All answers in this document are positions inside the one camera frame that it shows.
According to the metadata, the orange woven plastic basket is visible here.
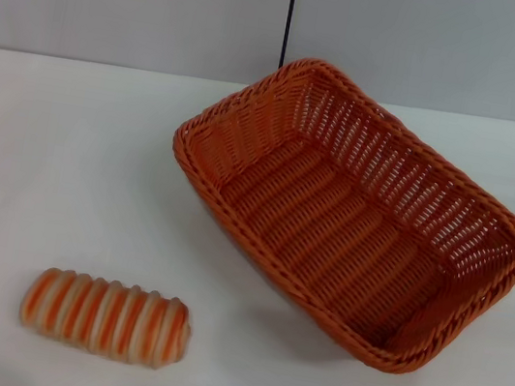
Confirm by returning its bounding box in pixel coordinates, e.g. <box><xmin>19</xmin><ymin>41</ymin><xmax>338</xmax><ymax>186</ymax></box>
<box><xmin>141</xmin><ymin>37</ymin><xmax>515</xmax><ymax>386</ymax></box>

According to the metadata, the orange white striped bread roll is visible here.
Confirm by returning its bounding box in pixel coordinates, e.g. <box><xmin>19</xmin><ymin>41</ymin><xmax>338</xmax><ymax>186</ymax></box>
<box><xmin>14</xmin><ymin>262</ymin><xmax>200</xmax><ymax>374</ymax></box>

